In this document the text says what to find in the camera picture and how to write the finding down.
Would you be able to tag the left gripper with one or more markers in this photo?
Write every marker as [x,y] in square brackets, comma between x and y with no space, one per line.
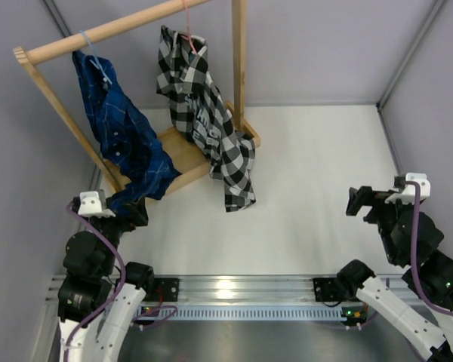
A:
[138,216]

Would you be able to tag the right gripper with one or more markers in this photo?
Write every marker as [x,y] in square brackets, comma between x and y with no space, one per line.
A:
[365,196]

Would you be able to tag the black white checkered shirt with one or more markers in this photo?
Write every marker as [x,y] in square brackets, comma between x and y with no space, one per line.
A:
[199,114]

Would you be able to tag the pink wire hanger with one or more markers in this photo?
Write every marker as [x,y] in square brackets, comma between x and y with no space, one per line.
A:
[188,35]

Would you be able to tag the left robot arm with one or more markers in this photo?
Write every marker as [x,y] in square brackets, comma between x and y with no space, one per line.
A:
[100,293]

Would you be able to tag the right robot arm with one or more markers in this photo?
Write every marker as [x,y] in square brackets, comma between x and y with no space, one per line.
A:
[411,241]

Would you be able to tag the blue plaid shirt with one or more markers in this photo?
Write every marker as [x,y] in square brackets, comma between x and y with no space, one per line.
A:
[125,135]

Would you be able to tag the wooden clothes rack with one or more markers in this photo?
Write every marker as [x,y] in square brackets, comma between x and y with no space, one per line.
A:
[188,159]

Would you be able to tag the blue zip tie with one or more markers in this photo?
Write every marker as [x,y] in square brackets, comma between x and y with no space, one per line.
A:
[94,56]

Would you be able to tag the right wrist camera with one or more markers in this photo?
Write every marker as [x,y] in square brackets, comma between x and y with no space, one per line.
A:
[407,185]

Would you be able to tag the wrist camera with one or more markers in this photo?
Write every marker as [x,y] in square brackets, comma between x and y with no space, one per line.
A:
[407,185]
[92,204]

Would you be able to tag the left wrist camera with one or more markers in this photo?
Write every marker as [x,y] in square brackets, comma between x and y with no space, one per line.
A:
[92,204]

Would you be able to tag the aluminium mounting rail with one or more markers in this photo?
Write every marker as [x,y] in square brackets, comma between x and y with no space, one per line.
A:
[204,289]

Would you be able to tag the white slotted cable duct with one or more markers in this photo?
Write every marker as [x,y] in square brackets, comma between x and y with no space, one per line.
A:
[242,313]

